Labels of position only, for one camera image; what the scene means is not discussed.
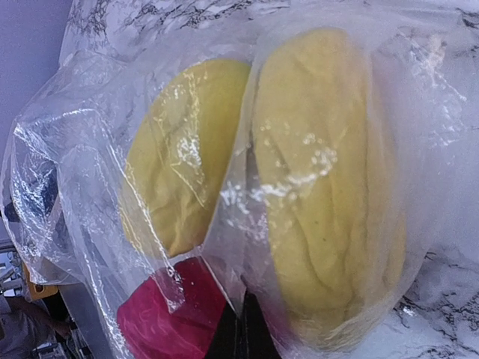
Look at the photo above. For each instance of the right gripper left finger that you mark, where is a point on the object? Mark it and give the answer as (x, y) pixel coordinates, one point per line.
(227, 341)

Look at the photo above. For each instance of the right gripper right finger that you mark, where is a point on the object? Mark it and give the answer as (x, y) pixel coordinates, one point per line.
(257, 342)

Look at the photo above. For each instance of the clear zip top bag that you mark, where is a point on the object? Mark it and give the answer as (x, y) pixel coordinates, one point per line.
(64, 168)

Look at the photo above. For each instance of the fake red pepper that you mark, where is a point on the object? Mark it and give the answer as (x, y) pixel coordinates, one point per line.
(152, 331)

